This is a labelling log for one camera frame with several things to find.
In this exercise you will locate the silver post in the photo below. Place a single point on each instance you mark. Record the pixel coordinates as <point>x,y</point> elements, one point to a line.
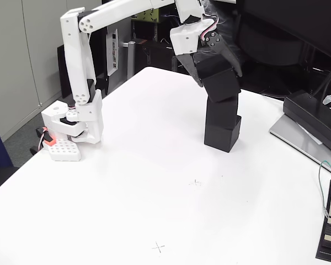
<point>131,60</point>

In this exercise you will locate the grey metal cabinet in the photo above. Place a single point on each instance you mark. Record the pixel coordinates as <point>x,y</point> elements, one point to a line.
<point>11,41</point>

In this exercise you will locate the black rectangular box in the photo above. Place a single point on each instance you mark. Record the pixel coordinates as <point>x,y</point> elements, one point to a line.
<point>311,116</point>

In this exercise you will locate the orange black table clamp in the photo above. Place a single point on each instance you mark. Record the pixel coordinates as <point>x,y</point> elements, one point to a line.
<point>49,141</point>

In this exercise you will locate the black office chair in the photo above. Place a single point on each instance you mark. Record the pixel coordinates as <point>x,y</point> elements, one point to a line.
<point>270,47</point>

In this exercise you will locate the silver monitor stand base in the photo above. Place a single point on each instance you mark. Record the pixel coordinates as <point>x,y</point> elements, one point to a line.
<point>289,135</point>

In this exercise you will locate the black monitor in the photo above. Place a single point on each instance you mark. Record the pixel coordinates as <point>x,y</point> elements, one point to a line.
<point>306,22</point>

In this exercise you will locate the yellow-green perforated panel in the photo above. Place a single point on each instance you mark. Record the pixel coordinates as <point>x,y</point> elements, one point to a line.
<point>146,15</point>

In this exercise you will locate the black device with labels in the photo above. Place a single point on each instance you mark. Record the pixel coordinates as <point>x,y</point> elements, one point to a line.
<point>328,248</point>

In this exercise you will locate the black flat panel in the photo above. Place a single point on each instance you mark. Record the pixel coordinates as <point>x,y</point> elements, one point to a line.
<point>63,80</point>

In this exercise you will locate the black cube block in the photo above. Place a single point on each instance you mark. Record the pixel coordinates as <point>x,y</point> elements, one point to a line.
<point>218,80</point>
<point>220,139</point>
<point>222,113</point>

